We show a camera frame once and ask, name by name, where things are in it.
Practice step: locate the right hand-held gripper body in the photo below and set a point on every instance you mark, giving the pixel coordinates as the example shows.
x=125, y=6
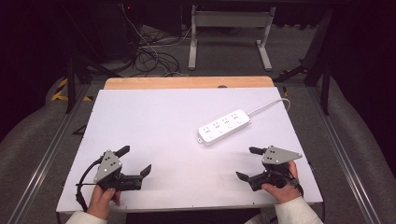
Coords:
x=277, y=155

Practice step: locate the white board sheet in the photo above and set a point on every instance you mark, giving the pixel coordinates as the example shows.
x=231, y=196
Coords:
x=162, y=130

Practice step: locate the aluminium floor rail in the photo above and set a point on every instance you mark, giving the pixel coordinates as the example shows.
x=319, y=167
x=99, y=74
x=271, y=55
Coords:
x=46, y=158
x=342, y=161

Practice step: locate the white metal stand frame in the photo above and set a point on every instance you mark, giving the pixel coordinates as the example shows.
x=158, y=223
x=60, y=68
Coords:
x=230, y=19

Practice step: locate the black computer case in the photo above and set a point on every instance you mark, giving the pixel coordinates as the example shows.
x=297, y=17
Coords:
x=120, y=31

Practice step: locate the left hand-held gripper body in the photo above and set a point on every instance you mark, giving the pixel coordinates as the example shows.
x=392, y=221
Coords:
x=107, y=168

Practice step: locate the person's right hand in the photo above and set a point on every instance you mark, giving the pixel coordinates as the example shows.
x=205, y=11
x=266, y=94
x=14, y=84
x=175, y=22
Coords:
x=285, y=194

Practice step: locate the black and yellow hazard tape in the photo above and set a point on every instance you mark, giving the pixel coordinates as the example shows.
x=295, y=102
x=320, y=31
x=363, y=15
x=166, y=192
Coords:
x=60, y=93

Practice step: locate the person's left hand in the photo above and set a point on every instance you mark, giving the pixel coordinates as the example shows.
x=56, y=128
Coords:
x=99, y=202

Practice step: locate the black metal stand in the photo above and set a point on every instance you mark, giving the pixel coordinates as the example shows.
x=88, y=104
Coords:
x=323, y=77
x=71, y=84

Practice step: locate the white power strip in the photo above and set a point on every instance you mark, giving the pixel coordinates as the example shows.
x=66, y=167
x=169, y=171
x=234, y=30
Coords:
x=224, y=127

